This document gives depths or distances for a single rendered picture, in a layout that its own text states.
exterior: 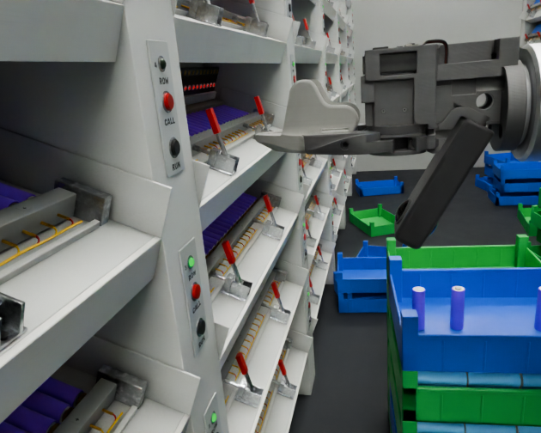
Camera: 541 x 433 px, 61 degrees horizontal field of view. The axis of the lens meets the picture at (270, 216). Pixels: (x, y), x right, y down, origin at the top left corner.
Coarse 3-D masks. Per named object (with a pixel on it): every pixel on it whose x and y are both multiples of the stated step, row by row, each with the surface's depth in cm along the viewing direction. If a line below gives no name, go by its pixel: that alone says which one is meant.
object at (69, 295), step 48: (0, 144) 43; (48, 144) 42; (96, 192) 41; (144, 192) 41; (96, 240) 39; (144, 240) 41; (0, 288) 30; (48, 288) 31; (96, 288) 33; (48, 336) 28; (0, 384) 25
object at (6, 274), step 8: (88, 224) 40; (96, 224) 40; (72, 232) 38; (80, 232) 38; (88, 232) 39; (64, 240) 36; (72, 240) 37; (48, 248) 35; (56, 248) 35; (32, 256) 33; (40, 256) 34; (48, 256) 35; (16, 264) 32; (24, 264) 32; (32, 264) 33; (0, 272) 30; (8, 272) 31; (16, 272) 31; (0, 280) 30
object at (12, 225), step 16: (48, 192) 39; (64, 192) 40; (16, 208) 35; (32, 208) 36; (48, 208) 37; (64, 208) 39; (0, 224) 32; (16, 224) 34; (32, 224) 36; (48, 224) 37; (0, 240) 33; (16, 240) 35; (48, 240) 35; (16, 256) 32
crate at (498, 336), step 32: (448, 288) 76; (480, 288) 76; (512, 288) 75; (416, 320) 58; (448, 320) 70; (480, 320) 69; (512, 320) 69; (416, 352) 59; (448, 352) 59; (480, 352) 58; (512, 352) 57
